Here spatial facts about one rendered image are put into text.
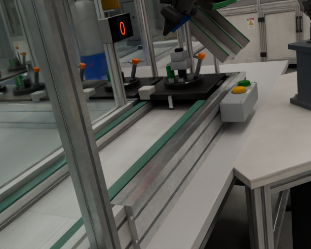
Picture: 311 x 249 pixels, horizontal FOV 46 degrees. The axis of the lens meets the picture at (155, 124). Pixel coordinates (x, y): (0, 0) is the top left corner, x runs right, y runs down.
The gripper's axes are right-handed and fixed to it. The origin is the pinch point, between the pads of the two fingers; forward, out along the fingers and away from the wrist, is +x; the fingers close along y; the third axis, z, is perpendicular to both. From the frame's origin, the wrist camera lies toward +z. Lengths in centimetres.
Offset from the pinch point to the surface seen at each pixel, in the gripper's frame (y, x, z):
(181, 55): 2.2, 6.3, -8.4
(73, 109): 84, -15, -18
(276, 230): -27, 63, -81
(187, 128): 37.9, 6.6, -26.3
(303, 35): -399, 55, -51
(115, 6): 19.8, -2.1, 12.4
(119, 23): 19.9, 1.6, 9.0
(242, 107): 18.9, 2.0, -34.4
